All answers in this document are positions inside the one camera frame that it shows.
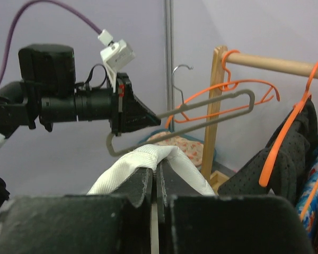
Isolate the white pleated skirt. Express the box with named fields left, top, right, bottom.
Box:
left=87, top=144, right=215, bottom=196

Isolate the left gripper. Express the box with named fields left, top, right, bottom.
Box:
left=109, top=72, right=161, bottom=136

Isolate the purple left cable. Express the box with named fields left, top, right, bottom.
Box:
left=0, top=0, right=104, bottom=93

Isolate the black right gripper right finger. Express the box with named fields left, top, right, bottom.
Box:
left=156, top=160, right=314, bottom=253

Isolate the wooden clothes rack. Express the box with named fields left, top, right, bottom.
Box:
left=200, top=45, right=318, bottom=195

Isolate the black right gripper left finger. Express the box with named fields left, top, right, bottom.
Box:
left=0, top=168, right=152, bottom=253

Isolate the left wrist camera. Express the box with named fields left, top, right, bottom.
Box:
left=98, top=29, right=135, bottom=92

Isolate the blue floral skirt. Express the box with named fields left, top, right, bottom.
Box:
left=296, top=136, right=318, bottom=238

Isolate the orange hanger of floral skirt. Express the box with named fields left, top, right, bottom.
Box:
left=297, top=171, right=318, bottom=222

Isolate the orange hanger of grey skirt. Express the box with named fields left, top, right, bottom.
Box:
left=259, top=62, right=318, bottom=187

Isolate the orange hanger of denim skirt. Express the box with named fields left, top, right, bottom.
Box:
left=165, top=47, right=280, bottom=128

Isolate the grey dotted skirt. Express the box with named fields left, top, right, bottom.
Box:
left=218, top=99, right=318, bottom=204

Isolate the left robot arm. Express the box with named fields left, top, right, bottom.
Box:
left=0, top=44, right=161, bottom=148

